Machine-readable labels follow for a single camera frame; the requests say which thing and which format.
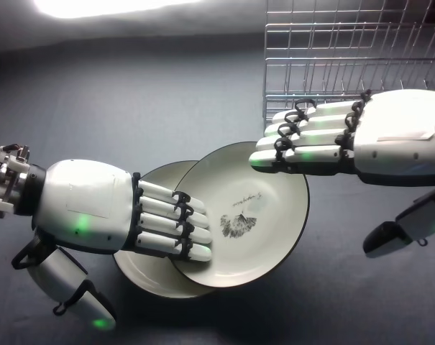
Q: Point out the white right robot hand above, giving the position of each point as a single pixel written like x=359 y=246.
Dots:
x=393 y=133

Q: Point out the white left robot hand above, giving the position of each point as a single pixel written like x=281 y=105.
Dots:
x=84 y=201

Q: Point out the white plate black rim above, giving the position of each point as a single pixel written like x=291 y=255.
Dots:
x=246 y=244
x=145 y=276

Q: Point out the white cloth backdrop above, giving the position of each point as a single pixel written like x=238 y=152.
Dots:
x=131 y=21

